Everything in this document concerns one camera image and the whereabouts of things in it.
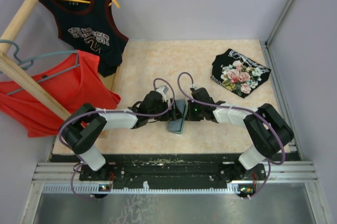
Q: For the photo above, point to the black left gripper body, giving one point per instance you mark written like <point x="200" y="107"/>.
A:
<point x="171" y="116"/>

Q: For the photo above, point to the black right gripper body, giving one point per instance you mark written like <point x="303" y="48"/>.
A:
<point x="194" y="113"/>

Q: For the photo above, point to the grey-blue glasses case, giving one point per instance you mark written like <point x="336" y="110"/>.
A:
<point x="178" y="113"/>

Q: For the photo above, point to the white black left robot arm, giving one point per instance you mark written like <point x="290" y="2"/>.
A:
<point x="81" y="130"/>

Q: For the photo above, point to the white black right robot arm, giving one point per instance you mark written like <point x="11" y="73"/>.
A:
<point x="268" y="131"/>

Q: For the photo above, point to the black floral folded shirt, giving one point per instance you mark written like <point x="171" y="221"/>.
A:
<point x="238" y="73"/>

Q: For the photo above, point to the navy basketball jersey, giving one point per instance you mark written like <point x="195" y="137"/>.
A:
<point x="88" y="25"/>

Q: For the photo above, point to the grey-blue clothes hanger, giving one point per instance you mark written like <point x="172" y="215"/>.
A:
<point x="30" y="61"/>

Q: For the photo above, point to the wooden clothes rack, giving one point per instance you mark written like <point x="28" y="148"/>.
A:
<point x="41" y="103"/>

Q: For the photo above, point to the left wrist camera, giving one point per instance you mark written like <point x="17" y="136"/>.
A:
<point x="162" y="90"/>

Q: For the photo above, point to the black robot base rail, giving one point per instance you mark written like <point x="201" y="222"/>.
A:
<point x="168" y="173"/>

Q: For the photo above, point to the aluminium frame post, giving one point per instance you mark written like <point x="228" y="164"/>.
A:
<point x="279" y="23"/>

